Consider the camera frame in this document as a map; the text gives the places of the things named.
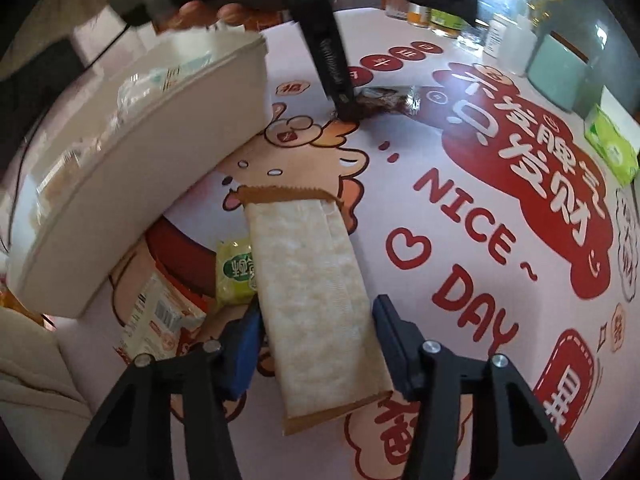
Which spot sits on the teal canister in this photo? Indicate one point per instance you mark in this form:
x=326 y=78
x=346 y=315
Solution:
x=557 y=75

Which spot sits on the white red-edged snack packet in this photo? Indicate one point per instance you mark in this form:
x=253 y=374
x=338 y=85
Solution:
x=160 y=315

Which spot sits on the white plastic tray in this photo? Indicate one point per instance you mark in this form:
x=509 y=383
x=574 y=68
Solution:
x=150 y=160

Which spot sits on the green tissue box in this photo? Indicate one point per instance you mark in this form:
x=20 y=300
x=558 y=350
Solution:
x=612 y=147

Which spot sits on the beige cloth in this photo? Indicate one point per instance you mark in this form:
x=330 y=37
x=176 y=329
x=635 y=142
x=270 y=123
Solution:
x=30 y=385

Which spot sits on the green snack packet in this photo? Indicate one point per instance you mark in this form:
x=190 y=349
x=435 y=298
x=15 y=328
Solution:
x=235 y=272

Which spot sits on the white squeeze bottle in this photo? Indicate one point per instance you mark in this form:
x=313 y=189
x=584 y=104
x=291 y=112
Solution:
x=522 y=45

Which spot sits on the person's left forearm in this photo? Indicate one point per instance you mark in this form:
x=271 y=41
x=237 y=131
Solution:
x=55 y=15

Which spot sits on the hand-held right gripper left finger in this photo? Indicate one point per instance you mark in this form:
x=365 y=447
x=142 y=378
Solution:
x=242 y=360

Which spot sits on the small brown snack packet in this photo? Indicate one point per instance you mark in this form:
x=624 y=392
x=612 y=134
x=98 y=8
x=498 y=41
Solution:
x=387 y=100

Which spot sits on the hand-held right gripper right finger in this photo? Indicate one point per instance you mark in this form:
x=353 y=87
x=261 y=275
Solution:
x=395 y=345

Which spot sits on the person's left hand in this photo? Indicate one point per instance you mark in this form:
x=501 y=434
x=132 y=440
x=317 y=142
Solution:
x=215 y=12

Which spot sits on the long beige wafer packet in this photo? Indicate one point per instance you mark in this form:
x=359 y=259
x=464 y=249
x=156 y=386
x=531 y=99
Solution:
x=310 y=285

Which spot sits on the glass bottle green label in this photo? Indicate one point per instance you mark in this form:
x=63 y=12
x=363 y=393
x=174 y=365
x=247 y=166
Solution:
x=445 y=22

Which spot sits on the white pill bottle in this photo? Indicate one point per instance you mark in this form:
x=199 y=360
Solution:
x=497 y=35

